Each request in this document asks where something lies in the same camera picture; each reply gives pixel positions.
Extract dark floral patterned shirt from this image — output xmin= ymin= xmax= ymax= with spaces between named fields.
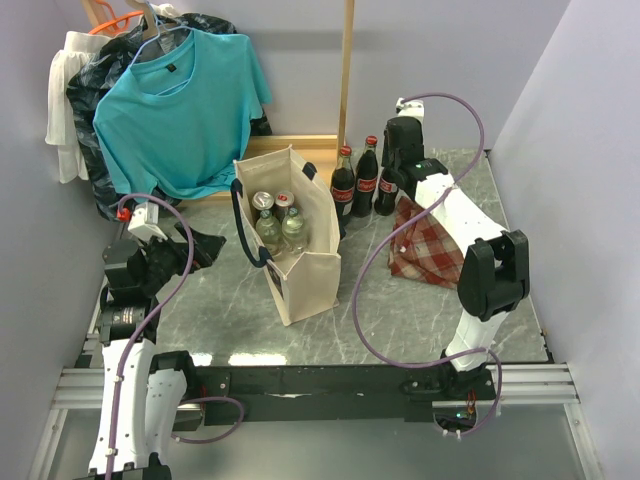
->
xmin=66 ymin=13 xmax=273 ymax=221

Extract beige canvas tote bag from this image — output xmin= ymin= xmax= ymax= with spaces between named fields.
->
xmin=231 ymin=147 xmax=341 ymax=326

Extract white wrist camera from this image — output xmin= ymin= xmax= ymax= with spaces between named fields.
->
xmin=117 ymin=201 xmax=168 ymax=243
xmin=396 ymin=97 xmax=425 ymax=123

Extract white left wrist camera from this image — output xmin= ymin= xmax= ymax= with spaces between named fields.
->
xmin=117 ymin=201 xmax=168 ymax=243

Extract wooden clothes rack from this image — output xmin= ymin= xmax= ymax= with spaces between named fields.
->
xmin=79 ymin=0 xmax=356 ymax=203

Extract orange plastic hanger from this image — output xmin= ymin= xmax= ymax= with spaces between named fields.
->
xmin=81 ymin=0 xmax=144 ymax=37

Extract aluminium rail profile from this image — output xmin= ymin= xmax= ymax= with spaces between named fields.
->
xmin=500 ymin=363 xmax=580 ymax=405

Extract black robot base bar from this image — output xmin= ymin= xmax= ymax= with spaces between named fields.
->
xmin=154 ymin=362 xmax=496 ymax=434

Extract red plaid cloth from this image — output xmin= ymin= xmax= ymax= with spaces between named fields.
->
xmin=388 ymin=214 xmax=464 ymax=289

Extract white hanging garment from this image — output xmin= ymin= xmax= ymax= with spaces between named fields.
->
xmin=44 ymin=3 xmax=187 ymax=184

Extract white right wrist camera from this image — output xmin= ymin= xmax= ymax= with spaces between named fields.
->
xmin=396 ymin=97 xmax=425 ymax=123

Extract green cap clear bottle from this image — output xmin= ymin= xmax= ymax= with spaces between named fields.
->
xmin=255 ymin=210 xmax=283 ymax=256
xmin=282 ymin=207 xmax=309 ymax=255

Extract red tab drink can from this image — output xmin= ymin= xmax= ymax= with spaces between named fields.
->
xmin=274 ymin=190 xmax=295 ymax=221

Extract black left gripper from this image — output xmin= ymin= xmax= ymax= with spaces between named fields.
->
xmin=139 ymin=220 xmax=225 ymax=293

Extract light blue wire hanger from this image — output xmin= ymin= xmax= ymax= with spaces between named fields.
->
xmin=127 ymin=3 xmax=196 ymax=101

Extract Coca-Cola glass bottle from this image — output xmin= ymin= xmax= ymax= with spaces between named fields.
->
xmin=330 ymin=146 xmax=355 ymax=236
xmin=351 ymin=135 xmax=379 ymax=218
xmin=374 ymin=167 xmax=398 ymax=216

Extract silver top drink can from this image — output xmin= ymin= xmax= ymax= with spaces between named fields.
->
xmin=251 ymin=191 xmax=275 ymax=216

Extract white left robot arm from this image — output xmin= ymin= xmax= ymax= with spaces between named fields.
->
xmin=88 ymin=231 xmax=226 ymax=479

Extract turquoise t-shirt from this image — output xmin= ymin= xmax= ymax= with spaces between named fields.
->
xmin=93 ymin=30 xmax=272 ymax=200

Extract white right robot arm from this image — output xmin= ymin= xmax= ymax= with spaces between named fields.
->
xmin=382 ymin=116 xmax=530 ymax=398

